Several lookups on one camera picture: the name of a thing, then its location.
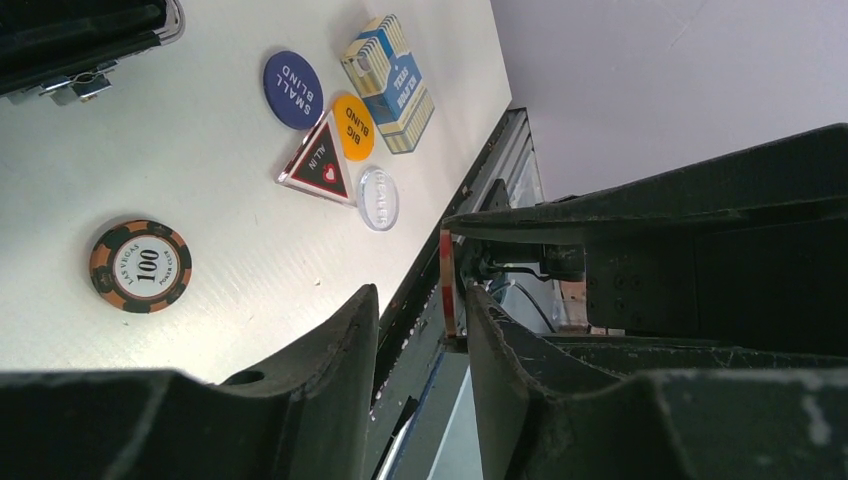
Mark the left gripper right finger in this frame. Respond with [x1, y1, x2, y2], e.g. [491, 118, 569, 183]
[466, 287, 847, 479]

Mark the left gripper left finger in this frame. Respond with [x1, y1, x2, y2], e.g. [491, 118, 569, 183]
[1, 284, 379, 479]

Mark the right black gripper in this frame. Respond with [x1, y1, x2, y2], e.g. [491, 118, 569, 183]
[444, 123, 847, 356]

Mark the red poker chip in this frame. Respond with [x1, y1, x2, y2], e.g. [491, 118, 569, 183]
[439, 229, 458, 338]

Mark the orange black poker chip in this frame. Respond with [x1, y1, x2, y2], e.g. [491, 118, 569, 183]
[88, 219, 193, 314]

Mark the clear dealer button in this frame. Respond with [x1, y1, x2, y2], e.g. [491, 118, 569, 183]
[357, 166, 400, 232]

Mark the red triangular all-in button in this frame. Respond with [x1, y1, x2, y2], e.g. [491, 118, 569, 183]
[276, 111, 357, 207]

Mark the orange big blind button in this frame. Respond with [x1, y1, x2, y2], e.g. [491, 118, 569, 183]
[332, 93, 375, 162]

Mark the blue small blind button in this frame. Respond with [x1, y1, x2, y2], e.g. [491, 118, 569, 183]
[262, 50, 324, 130]

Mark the blue striped card box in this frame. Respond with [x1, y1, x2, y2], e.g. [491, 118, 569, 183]
[340, 14, 435, 154]

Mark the black aluminium poker case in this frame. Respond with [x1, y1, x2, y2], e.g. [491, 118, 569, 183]
[1, 0, 186, 106]

